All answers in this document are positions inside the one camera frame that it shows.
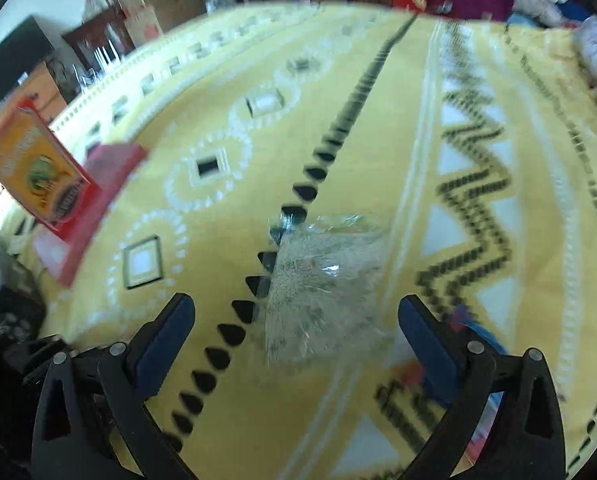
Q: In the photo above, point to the orange wooden drawer unit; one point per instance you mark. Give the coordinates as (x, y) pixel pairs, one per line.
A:
(43, 90)

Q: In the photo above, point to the black television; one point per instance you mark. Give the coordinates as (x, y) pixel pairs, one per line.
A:
(11, 60)

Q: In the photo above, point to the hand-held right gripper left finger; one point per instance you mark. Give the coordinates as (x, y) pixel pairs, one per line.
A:
(166, 342)

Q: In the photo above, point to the red flat box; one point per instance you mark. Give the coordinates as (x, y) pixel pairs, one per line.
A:
(96, 195)

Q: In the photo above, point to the colourful snack packet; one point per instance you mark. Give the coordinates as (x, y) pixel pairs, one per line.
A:
(483, 332)

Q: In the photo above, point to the small cardboard box red print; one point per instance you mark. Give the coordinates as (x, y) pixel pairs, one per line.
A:
(142, 25)

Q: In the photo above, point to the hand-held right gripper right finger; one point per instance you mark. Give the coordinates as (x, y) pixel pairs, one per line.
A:
(428, 345)

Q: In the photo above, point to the dark wooden glass cabinet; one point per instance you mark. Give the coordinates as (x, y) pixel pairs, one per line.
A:
(98, 45)

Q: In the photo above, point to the clear plastic snack packet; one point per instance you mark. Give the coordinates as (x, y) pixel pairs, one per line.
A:
(323, 290)

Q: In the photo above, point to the orange printed snack box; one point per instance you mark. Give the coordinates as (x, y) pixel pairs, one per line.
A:
(33, 165)

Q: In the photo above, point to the yellow patterned blanket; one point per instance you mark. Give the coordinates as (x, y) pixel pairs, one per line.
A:
(378, 160)

